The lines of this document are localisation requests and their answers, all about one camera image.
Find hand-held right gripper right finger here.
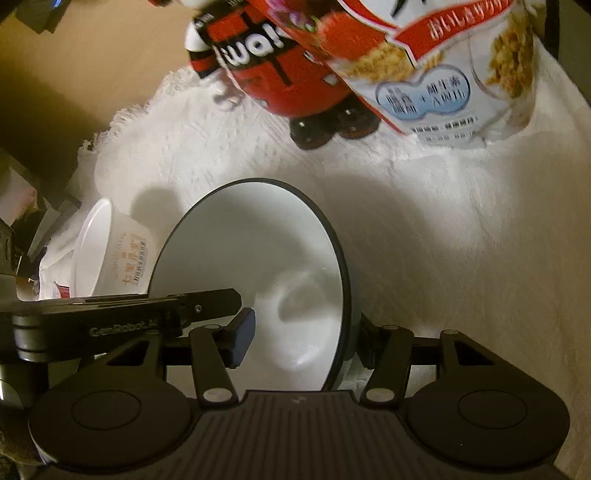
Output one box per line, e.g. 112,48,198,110
352,314,505,409

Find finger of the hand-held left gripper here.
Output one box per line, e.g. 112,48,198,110
178,288,242,329

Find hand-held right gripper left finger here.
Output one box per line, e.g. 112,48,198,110
99,308,257,409

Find white enamel bowl dark rim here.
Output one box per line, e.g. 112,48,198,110
148,178,352,394

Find white disposable plastic bowl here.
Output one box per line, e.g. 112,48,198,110
74,197,160,298

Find white textured cloth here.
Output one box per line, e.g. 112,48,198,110
39,34,591,480

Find red toy figure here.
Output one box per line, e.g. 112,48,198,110
185,0,385,149

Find cereal bag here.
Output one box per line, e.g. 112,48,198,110
318,0,551,149

